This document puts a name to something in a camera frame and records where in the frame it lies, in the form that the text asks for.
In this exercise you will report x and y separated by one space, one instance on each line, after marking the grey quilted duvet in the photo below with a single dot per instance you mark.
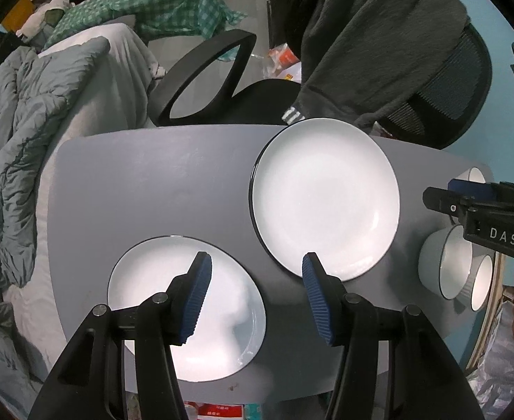
20 118

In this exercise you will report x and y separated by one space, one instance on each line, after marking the red and white packet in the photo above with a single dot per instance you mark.
217 411

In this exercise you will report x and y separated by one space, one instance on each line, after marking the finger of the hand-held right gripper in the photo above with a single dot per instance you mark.
447 203
475 189

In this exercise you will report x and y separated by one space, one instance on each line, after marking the white bed sheet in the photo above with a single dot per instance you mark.
108 78

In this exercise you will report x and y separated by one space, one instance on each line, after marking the ribbed white black-rimmed bowl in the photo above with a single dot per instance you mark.
482 282

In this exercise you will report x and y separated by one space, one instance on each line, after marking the green checked cloth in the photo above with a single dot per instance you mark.
160 0

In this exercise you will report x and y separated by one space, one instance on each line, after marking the teal packet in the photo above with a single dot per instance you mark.
257 412

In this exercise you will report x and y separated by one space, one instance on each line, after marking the silver foil bag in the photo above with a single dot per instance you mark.
497 367

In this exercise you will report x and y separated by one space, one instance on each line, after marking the wooden trim strip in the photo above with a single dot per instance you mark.
491 306

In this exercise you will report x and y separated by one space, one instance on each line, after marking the dark grey fleece jacket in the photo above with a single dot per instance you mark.
370 30

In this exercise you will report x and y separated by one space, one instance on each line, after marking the black mesh office chair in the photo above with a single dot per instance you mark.
458 78

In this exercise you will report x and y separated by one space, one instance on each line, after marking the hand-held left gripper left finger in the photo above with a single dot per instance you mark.
195 297

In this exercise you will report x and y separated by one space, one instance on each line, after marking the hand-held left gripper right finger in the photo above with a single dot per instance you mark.
320 302

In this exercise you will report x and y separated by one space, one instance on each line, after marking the white and green cloth bundle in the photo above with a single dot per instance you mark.
42 15

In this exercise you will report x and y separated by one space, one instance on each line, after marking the plastic bag with orange packet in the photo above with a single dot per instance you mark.
281 59

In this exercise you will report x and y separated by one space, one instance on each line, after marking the large white bowl stack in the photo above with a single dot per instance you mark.
436 262

